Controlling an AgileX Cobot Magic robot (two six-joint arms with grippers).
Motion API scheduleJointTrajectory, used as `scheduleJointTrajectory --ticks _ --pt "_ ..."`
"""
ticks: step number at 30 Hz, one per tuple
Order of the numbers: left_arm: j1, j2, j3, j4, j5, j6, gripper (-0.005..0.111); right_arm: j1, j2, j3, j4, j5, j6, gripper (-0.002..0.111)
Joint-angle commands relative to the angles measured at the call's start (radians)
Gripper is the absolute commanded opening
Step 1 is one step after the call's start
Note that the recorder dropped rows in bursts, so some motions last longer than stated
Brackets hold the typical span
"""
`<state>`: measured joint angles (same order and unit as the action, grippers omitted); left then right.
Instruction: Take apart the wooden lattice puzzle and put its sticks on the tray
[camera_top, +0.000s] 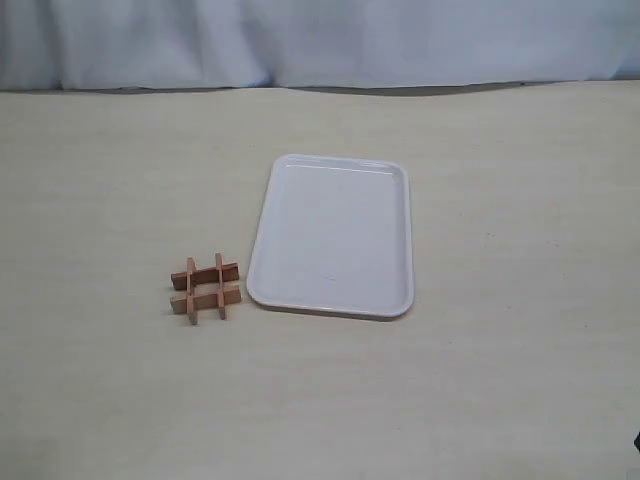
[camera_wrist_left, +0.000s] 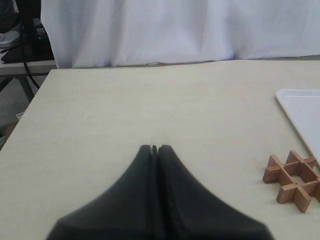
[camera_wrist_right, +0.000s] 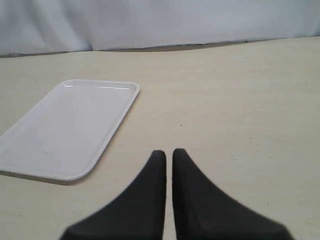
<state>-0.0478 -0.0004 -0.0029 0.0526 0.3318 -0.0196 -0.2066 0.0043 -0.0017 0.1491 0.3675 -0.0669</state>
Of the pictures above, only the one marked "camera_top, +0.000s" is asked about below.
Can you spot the wooden notched bar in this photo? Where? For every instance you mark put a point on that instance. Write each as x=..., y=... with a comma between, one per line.
x=206, y=301
x=228, y=273
x=190, y=290
x=220, y=285

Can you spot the white plastic tray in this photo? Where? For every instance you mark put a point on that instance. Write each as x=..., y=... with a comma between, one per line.
x=334, y=237

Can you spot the light blue backdrop curtain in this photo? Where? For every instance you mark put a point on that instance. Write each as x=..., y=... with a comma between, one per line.
x=354, y=44

